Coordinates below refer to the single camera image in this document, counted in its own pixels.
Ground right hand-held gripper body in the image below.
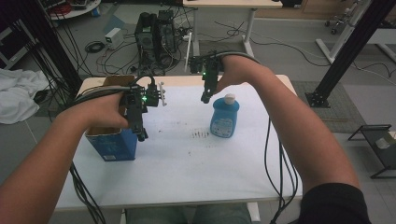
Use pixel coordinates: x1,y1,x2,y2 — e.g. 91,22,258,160
185,39,225,96

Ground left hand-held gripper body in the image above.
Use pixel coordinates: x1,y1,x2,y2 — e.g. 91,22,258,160
120,75,168,134

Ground blue cardboard box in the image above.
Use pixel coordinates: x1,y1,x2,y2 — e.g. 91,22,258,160
84,75,139,162

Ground blue detergent bottle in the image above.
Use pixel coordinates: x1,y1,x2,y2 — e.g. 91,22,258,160
209,92,241,139

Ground person's right hand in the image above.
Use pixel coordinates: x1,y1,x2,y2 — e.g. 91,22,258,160
214,55,275,94

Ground person's left hand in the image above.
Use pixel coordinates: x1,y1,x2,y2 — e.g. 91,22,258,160
62,91,131,133

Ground white table mat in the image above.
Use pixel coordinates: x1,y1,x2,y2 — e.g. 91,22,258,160
55,84,303,210

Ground black computer tower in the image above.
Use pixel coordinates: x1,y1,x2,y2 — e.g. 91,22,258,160
134,12,160,69
157,9,177,63

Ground small white device box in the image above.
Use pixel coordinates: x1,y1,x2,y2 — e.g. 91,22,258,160
104,27,125,50

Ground white desk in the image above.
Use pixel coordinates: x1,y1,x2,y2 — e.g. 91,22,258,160
182,0,284,59

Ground person's legs in jeans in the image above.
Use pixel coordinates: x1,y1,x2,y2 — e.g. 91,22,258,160
125,203,253,224

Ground round white table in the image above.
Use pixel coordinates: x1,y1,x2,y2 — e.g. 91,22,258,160
43,0,103,21

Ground white cloth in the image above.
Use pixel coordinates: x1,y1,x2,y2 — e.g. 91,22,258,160
0,68,50,125

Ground office chair wheels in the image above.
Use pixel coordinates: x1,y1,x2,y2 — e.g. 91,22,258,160
324,13,345,35

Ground grey floor mat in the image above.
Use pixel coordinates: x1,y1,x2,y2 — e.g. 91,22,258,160
290,79,368,134

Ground white metal stand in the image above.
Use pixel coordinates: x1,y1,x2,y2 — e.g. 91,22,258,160
315,0,396,65

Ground person's black sleeve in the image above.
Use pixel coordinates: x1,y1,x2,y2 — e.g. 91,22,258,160
298,182,372,224

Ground left gripper cable bundle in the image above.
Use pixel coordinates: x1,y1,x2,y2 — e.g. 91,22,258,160
66,74,157,224

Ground gripper cable bundle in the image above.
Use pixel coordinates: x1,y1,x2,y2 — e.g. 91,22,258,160
214,50,300,224
66,74,157,224

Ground tangle of black cables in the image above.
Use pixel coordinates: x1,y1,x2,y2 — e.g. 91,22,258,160
95,27,200,77

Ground coiled black cable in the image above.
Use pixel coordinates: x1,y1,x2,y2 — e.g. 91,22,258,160
84,40,106,54

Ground long black floor cable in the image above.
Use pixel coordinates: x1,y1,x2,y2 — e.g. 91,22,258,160
214,20,332,68

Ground right gripper cable bundle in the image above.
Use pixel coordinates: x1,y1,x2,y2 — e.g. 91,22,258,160
214,50,300,224

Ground black metal post with base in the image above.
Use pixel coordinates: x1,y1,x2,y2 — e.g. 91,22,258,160
305,0,396,109

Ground black wire stand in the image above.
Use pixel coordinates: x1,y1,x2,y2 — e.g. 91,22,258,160
347,124,396,180

